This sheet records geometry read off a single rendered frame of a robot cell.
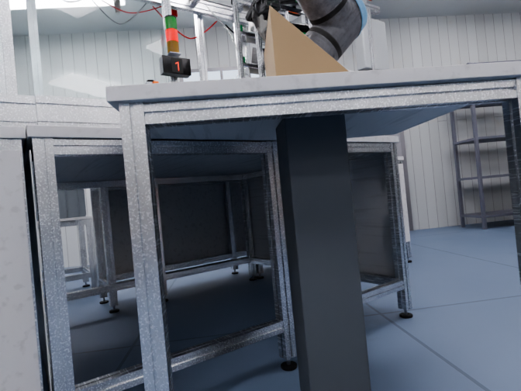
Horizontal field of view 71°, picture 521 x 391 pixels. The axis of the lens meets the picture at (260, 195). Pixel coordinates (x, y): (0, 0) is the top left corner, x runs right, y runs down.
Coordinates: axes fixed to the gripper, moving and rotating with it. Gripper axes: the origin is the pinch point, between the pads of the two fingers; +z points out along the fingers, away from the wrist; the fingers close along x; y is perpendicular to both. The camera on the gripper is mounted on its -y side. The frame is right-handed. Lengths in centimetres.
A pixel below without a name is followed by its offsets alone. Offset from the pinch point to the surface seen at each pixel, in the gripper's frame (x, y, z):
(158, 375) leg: -64, 41, 93
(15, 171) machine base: -83, 4, 49
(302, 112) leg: -35, 57, 45
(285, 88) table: -39, 57, 40
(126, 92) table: -65, 42, 39
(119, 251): -22, -170, 90
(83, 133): -67, 6, 39
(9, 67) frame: -82, -34, 9
